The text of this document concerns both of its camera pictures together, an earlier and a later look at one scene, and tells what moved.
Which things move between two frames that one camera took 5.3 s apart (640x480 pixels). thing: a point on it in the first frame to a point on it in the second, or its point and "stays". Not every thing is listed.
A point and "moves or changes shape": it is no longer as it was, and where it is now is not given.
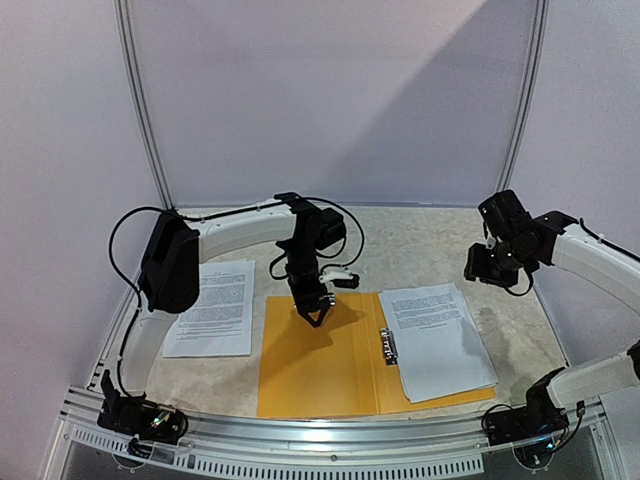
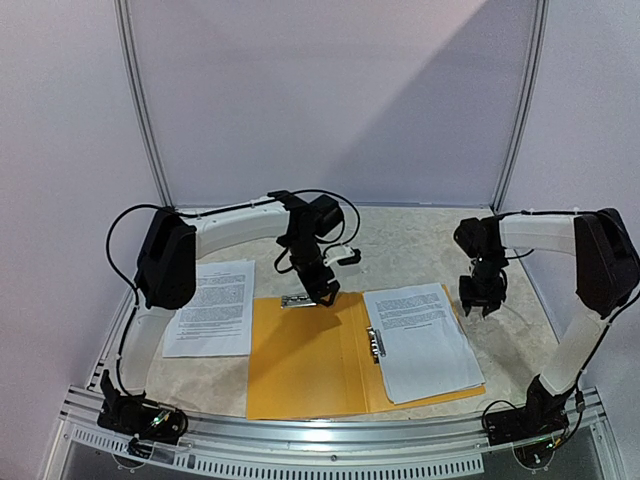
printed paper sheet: (440, 351) moves or changes shape
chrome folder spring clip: (389, 346) to (376, 344)
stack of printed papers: (221, 323) stays
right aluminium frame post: (532, 98) stays
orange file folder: (336, 369) moves or changes shape
